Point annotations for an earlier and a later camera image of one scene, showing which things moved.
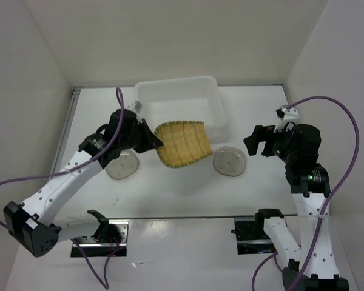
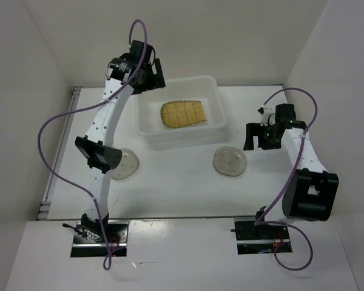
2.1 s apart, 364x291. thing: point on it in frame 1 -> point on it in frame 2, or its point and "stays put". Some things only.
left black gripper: [151, 141] -> [158, 80]
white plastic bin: [195, 99] stays put
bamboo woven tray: [184, 142] -> [182, 113]
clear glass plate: [125, 166] stays put
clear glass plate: [229, 161] stays put
